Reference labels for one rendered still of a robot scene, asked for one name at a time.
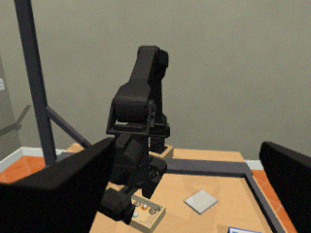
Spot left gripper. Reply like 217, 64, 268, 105
98, 155, 167, 225

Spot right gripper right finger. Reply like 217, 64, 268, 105
259, 142, 311, 233

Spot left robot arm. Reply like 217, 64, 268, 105
106, 46, 170, 185

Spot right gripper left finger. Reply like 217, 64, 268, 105
0, 137, 117, 233

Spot wooden ball-in-hole puzzle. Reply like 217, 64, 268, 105
129, 193, 166, 233

